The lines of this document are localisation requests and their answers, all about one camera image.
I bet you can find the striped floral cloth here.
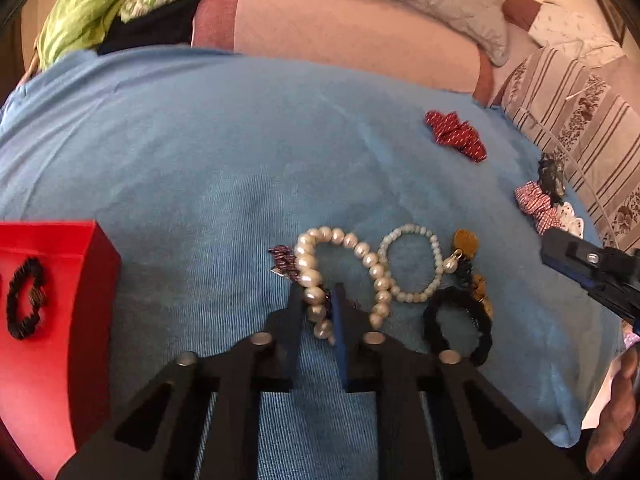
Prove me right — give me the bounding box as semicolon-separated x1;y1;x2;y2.
492;45;640;256

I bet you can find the white floral cloth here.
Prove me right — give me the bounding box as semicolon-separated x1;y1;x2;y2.
527;0;628;68

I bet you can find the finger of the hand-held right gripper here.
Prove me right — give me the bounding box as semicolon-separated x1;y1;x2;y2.
540;229;640;291
587;282;640;325

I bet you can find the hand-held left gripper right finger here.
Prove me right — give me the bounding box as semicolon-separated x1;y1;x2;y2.
332;282;583;480

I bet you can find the blue blanket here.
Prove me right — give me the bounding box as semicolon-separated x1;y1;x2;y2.
0;47;626;480

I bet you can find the white dotted scrunchie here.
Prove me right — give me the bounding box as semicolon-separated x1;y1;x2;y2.
550;201;586;238

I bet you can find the dark grey hair clip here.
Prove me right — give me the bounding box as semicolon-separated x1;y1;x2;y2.
537;152;567;198

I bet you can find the red tray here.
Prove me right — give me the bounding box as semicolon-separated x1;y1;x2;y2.
0;220;122;461

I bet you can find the black braided bracelet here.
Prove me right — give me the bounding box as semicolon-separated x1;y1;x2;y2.
6;256;48;342

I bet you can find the black cord bracelet gold charm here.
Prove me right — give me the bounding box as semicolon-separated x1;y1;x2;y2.
422;272;496;367

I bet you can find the red dotted scrunchie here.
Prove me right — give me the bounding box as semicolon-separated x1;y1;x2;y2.
425;110;488;163

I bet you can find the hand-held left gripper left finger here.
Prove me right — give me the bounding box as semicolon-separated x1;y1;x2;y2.
57;284;306;480

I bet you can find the person's right hand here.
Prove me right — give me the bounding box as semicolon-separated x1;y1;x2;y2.
585;345;640;473

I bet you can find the small pearl bracelet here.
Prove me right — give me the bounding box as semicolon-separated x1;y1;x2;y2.
377;223;446;304

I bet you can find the black cloth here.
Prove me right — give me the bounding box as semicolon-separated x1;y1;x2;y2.
95;0;206;56

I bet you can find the green quilt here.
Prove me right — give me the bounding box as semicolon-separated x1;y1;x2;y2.
35;0;341;68

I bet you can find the pink upholstered cushion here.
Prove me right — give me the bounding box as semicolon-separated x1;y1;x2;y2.
192;0;543;108

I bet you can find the red white checked scrunchie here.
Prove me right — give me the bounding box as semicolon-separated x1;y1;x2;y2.
515;181;563;235

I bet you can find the large pearl bracelet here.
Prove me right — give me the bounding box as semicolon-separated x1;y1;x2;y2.
294;226;396;346

